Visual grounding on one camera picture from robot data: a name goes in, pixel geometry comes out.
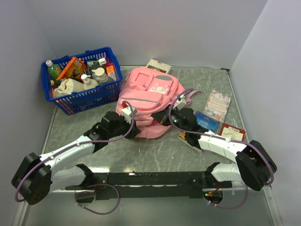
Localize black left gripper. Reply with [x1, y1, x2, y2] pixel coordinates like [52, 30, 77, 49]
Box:
[108, 114, 141, 139]

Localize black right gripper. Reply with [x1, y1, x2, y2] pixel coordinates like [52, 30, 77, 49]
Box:
[151, 104, 188, 135]

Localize pink student backpack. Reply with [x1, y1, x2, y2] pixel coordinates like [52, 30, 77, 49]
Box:
[116, 67, 204, 139]

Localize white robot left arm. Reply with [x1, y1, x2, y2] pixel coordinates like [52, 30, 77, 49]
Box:
[11, 106, 140, 205]

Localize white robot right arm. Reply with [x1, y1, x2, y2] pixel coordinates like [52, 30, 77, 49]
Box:
[152, 107, 277, 191]

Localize beige cloth bag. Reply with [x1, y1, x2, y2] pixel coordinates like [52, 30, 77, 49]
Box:
[53, 79, 84, 98]

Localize blue Jane Eyre book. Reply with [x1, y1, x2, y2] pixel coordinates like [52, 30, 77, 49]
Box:
[178, 110, 221, 153]

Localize floral pink notebook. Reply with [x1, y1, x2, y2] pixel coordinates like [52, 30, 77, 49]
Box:
[203, 90, 231, 123]

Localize grey pump bottle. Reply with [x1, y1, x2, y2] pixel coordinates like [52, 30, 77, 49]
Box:
[92, 67, 114, 85]

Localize cream lotion bottle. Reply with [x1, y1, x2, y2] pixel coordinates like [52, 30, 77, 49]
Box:
[81, 74, 99, 90]

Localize white coffee cover book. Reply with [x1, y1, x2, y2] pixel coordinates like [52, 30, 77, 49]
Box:
[146, 59, 171, 74]

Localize blue plastic shopping basket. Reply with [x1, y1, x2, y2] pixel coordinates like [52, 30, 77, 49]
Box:
[41, 47, 123, 115]

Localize red framed card book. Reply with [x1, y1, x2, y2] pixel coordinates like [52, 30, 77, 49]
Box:
[220, 123, 246, 141]

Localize pink carton box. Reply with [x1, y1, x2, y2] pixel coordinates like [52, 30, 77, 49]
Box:
[105, 58, 117, 81]

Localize black packaged box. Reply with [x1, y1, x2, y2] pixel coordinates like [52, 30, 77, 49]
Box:
[87, 57, 107, 75]

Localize orange snack box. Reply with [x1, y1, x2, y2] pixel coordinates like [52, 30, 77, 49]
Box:
[56, 56, 87, 81]

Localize green drink bottle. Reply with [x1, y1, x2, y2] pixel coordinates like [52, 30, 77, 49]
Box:
[46, 60, 62, 80]

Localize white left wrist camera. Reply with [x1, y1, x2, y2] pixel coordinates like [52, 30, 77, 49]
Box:
[121, 106, 137, 124]

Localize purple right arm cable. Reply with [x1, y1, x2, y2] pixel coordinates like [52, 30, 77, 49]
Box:
[168, 88, 275, 210]

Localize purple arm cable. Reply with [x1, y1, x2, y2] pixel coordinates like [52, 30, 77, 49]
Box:
[168, 88, 275, 210]
[14, 100, 136, 215]

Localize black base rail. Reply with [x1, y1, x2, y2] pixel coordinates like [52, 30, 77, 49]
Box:
[66, 171, 232, 200]

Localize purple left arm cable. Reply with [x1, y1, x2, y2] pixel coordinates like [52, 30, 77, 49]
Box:
[14, 100, 136, 215]

